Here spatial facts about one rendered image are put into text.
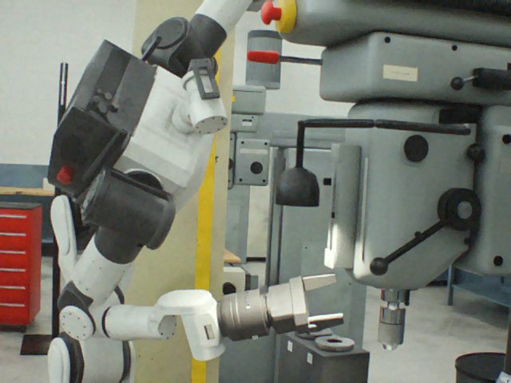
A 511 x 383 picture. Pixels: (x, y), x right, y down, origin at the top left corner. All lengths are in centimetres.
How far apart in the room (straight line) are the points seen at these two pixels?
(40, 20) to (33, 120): 142
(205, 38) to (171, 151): 32
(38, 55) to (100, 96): 887
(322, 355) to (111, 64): 75
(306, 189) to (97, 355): 76
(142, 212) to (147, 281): 168
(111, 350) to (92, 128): 59
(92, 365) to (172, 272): 129
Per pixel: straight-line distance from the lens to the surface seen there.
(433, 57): 115
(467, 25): 118
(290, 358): 168
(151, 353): 298
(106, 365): 169
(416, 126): 105
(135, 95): 137
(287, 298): 128
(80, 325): 142
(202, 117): 128
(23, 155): 1013
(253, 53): 125
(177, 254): 290
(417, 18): 113
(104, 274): 133
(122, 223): 123
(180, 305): 129
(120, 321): 139
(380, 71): 110
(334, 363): 155
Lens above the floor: 153
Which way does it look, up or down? 3 degrees down
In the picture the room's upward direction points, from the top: 3 degrees clockwise
